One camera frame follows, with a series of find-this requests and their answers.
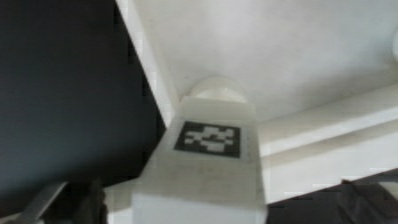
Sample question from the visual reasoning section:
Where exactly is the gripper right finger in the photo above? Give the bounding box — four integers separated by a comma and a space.
267, 168, 398, 224

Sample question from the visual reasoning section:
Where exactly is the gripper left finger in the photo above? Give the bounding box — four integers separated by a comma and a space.
5, 179, 108, 224

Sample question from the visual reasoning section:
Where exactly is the white table leg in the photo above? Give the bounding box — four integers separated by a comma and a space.
132, 77, 267, 224

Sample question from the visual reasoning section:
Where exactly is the white square table top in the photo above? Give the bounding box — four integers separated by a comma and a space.
116, 0, 398, 147

